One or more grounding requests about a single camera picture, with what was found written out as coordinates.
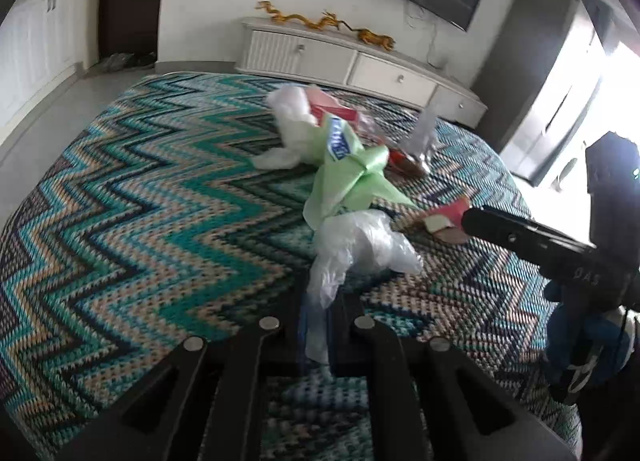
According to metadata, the clear plastic bag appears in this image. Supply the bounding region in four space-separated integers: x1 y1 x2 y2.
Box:
305 210 423 365

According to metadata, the red pink snack wrapper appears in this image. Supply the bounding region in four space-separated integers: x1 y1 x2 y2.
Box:
409 196 472 244

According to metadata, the green plastic wrapper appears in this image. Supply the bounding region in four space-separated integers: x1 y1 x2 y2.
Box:
303 114 416 230

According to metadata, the red white wrapper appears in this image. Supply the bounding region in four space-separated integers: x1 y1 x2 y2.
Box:
305 86 359 129

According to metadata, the zigzag patterned blanket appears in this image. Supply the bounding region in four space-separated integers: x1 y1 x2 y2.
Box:
1 72 580 460

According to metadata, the grey double-door refrigerator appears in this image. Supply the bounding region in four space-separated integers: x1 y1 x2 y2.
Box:
473 0 612 186

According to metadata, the white TV cabinet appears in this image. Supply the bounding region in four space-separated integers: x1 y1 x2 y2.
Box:
235 17 487 129

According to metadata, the golden tiger figurine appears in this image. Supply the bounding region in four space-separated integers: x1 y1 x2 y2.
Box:
355 28 395 52

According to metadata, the golden dragon figurine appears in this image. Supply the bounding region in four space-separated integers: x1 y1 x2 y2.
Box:
255 0 341 31

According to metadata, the white wall cupboard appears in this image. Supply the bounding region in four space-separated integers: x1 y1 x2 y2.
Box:
1 0 76 125

